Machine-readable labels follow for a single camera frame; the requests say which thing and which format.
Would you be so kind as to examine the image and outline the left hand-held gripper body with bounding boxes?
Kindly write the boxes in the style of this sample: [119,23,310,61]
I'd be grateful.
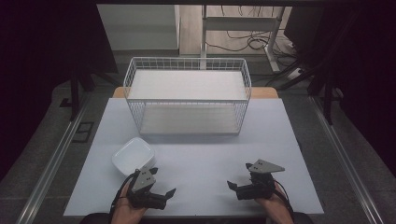
[125,167,168,210]

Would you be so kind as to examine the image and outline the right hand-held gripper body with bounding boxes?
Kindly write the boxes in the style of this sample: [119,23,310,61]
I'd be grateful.
[235,159,286,201]

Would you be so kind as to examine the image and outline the white square plate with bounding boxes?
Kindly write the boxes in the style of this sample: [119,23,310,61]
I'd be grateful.
[111,136,157,177]

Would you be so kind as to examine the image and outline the white wire basket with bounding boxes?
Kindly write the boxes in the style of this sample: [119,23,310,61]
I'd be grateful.
[122,56,252,136]

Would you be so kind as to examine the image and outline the person's right hand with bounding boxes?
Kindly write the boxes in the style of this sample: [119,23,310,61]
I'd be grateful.
[255,183,295,224]

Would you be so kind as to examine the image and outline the person's left hand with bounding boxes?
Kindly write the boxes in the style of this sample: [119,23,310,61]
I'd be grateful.
[110,189,149,224]

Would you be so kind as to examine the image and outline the pale blue table mat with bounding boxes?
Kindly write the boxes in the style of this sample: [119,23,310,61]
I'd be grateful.
[63,97,325,217]

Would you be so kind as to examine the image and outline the person's dark clothing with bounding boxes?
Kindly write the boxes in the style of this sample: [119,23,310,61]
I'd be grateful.
[291,211,315,224]

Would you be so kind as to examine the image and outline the wooden table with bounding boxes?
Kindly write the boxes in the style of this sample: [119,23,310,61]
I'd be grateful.
[111,86,279,100]

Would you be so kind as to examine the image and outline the black metal stand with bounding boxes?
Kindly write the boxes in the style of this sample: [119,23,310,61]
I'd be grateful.
[274,57,344,126]
[69,60,120,122]

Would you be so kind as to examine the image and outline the white power strip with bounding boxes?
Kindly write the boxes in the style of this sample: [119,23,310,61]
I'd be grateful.
[287,67,303,79]

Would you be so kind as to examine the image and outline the white cabinet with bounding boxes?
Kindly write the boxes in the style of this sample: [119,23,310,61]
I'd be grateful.
[96,4,181,51]

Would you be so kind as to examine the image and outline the black curtain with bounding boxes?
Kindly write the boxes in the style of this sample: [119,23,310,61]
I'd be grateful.
[0,0,119,182]
[283,0,396,179]

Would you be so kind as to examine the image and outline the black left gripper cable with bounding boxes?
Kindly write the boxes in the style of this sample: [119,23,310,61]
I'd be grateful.
[108,170,140,218]

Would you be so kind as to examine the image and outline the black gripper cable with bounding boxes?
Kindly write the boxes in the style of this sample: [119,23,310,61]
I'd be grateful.
[108,170,140,218]
[274,179,295,220]

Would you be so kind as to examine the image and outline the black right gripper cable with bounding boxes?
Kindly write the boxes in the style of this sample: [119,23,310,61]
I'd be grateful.
[274,179,295,220]

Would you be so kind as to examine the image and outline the black floor bracket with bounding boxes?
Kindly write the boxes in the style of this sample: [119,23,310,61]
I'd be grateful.
[72,121,95,144]

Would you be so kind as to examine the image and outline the aluminium rail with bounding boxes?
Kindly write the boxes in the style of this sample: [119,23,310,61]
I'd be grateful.
[15,92,92,224]
[307,94,386,224]

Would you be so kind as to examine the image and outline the black floor cables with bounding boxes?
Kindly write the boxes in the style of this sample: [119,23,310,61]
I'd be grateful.
[205,4,301,60]

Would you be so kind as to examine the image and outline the white metal desk frame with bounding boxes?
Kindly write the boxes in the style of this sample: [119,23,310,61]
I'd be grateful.
[200,4,286,74]

